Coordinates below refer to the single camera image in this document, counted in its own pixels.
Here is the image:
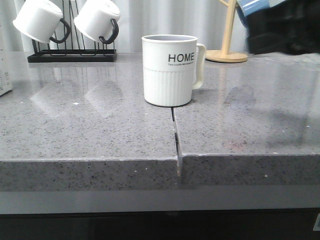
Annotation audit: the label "white HOME mug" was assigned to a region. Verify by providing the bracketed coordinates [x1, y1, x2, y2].
[141, 34, 206, 107]

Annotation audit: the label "whole milk carton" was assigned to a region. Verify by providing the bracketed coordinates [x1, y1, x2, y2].
[0, 25, 13, 96]

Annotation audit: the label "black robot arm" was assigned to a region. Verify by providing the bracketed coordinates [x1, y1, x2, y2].
[247, 0, 320, 55]

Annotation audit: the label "wooden mug tree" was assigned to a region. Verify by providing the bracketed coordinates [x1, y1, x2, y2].
[205, 0, 248, 64]

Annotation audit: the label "blue mug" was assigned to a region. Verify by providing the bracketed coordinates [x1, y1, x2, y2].
[236, 0, 283, 27]

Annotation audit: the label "black wire mug rack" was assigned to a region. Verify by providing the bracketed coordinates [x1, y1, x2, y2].
[27, 0, 117, 63]

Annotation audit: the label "white mug black handle right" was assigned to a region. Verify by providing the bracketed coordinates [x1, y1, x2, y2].
[73, 0, 121, 45]

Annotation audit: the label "white mug black handle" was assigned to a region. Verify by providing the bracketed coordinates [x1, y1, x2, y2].
[12, 0, 71, 44]
[73, 0, 121, 45]

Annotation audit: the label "white mug black handle left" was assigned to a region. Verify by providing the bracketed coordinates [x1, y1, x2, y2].
[12, 0, 71, 44]

